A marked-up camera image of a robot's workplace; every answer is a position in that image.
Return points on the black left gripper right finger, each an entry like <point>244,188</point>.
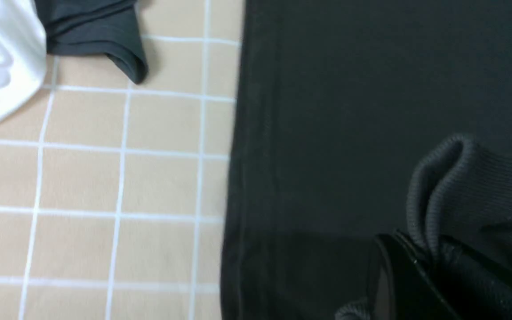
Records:
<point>475,286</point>

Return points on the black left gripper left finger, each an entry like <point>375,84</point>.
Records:
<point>398,287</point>

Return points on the dark gray long-sleeve shirt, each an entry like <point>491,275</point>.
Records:
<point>356,118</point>

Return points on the dark teal crumpled shirt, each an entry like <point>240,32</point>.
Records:
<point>95,27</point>

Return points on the white crumpled shirt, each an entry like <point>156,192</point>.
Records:
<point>22,54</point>

